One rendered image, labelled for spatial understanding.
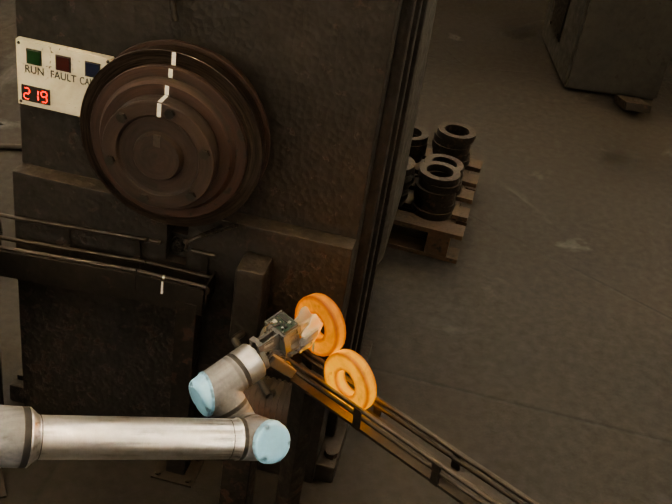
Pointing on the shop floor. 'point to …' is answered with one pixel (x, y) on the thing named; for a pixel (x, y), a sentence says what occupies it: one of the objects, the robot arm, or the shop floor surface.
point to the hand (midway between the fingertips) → (320, 318)
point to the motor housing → (243, 477)
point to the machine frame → (294, 213)
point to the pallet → (437, 191)
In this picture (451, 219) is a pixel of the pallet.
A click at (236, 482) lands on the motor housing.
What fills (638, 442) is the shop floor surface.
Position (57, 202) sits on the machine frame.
